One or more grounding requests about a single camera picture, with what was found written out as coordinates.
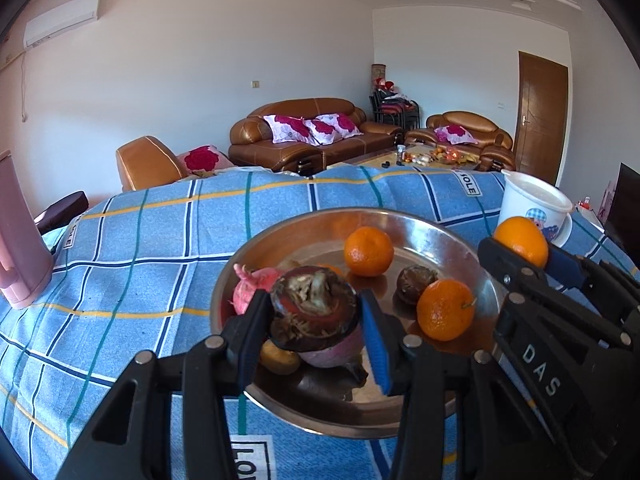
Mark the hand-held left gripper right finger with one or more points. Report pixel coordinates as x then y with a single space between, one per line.
375 340

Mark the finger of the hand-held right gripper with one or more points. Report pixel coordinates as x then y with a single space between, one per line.
520 275
567 267

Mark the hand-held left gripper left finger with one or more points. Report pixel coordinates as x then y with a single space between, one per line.
247 360

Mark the yellow round fruit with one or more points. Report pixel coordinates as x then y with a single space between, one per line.
277 358

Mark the purple round radish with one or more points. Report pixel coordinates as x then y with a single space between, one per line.
332 354

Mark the dark wrinkled passion fruit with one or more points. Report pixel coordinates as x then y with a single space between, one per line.
412 282

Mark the dark purple mangosteen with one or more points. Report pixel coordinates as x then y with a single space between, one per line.
312 305

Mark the red radish with tail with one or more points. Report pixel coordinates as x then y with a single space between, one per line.
252 287

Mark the round steel plate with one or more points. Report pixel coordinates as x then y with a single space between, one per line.
310 240

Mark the white cartoon print mug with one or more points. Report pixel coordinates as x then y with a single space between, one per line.
535 205

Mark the dark television screen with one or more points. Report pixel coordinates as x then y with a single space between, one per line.
625 205

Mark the blue checked tablecloth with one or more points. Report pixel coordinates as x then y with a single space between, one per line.
150 270

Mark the brown leather single sofa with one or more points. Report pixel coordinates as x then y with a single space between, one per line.
495 142

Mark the brown wooden door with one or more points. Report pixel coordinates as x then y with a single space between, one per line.
542 117

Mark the white magenta floral pillow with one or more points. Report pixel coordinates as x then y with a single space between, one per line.
455 133
287 127
320 131
347 124

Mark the cluttered coffee table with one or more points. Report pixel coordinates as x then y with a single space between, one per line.
410 158

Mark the brown leather three-seat sofa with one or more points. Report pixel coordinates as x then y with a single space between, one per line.
265 155

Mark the red rose pillow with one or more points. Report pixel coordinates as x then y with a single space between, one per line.
201 159

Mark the stacked dark chairs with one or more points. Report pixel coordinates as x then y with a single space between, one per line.
395 109

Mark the brown leather armchair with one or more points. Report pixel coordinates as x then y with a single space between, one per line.
150 160

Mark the red plush toy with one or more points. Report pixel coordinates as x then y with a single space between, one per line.
387 83

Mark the dark cushioned seat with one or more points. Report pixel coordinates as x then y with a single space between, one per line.
62 210

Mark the tall patterned vase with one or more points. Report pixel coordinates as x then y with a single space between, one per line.
378 75

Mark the pink electric kettle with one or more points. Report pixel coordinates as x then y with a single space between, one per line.
22 240

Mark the white wall air conditioner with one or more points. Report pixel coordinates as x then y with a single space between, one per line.
60 17

